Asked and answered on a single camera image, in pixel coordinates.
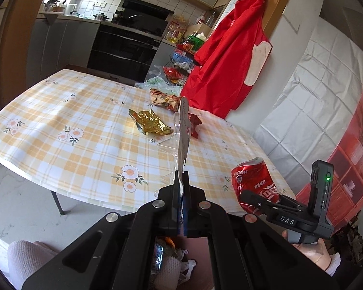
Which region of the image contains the red hanging apron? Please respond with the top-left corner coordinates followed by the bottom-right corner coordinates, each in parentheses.
top-left (180, 0), bottom-right (273, 118)

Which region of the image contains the white plastic bag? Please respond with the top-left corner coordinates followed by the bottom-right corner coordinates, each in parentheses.
top-left (178, 249), bottom-right (198, 284)

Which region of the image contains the white foam fruit net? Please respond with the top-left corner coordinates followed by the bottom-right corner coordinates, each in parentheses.
top-left (153, 255), bottom-right (183, 287)

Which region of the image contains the brown bin with white rim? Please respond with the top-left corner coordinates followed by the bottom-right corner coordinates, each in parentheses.
top-left (151, 236), bottom-right (214, 290)

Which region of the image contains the dried brown plant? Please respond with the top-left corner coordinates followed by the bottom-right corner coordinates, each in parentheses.
top-left (330, 211), bottom-right (363, 260)

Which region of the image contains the clear plastic container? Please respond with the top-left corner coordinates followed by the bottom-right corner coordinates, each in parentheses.
top-left (155, 97), bottom-right (200, 194)

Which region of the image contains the translucent plastic bag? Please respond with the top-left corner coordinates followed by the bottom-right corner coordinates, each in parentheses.
top-left (135, 65), bottom-right (182, 95)

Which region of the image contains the grey kitchen base cabinet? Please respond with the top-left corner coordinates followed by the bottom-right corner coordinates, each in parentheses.
top-left (27, 15), bottom-right (100, 68)

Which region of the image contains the crumpled gold wrapper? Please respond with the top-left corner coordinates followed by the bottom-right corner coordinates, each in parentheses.
top-left (129, 109), bottom-right (173, 135)

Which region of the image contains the yellow plaid floral tablecloth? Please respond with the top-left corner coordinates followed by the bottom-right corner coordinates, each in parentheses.
top-left (0, 69), bottom-right (297, 218)

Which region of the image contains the black built-in oven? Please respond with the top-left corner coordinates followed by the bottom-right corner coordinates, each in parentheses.
top-left (87, 24), bottom-right (162, 80)

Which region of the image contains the black wire storage rack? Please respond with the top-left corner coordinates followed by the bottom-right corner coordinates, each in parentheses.
top-left (163, 44), bottom-right (200, 88)

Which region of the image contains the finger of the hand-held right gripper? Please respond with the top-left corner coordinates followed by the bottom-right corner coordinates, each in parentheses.
top-left (278, 196), bottom-right (310, 210)
top-left (240, 190), bottom-right (291, 216)

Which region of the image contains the wire snack rack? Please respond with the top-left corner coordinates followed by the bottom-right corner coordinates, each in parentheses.
top-left (165, 14), bottom-right (214, 80)

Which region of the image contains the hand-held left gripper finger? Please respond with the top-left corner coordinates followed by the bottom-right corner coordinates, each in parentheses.
top-left (182, 172), bottom-right (342, 290)
top-left (21, 171), bottom-right (182, 290)

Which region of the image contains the silver printed wrapper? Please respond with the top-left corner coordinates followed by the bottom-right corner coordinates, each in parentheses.
top-left (153, 245), bottom-right (165, 274)

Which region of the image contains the person's right hand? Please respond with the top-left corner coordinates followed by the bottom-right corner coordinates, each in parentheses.
top-left (281, 229), bottom-right (332, 265)

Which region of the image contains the small red wrapper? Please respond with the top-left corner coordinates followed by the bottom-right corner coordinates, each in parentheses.
top-left (188, 113), bottom-right (203, 139)

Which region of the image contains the black range hood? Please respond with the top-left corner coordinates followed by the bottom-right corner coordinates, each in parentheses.
top-left (119, 0), bottom-right (174, 22)

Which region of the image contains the crumpled red snack wrapper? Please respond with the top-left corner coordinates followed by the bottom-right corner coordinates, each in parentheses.
top-left (150, 88), bottom-right (182, 111)

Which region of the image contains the white creased wall sheet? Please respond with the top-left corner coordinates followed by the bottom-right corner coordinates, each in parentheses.
top-left (254, 15), bottom-right (363, 182)

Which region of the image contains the red printed wall cloth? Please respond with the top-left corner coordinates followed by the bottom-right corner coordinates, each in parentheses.
top-left (296, 91), bottom-right (363, 227)

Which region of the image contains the black table leg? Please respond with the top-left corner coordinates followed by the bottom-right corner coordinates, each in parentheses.
top-left (51, 191), bottom-right (65, 216)

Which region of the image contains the crushed red drink can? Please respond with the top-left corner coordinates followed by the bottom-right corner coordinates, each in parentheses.
top-left (231, 157), bottom-right (283, 215)

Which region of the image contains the person's left trouser leg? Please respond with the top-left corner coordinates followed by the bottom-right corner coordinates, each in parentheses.
top-left (8, 240), bottom-right (61, 290)

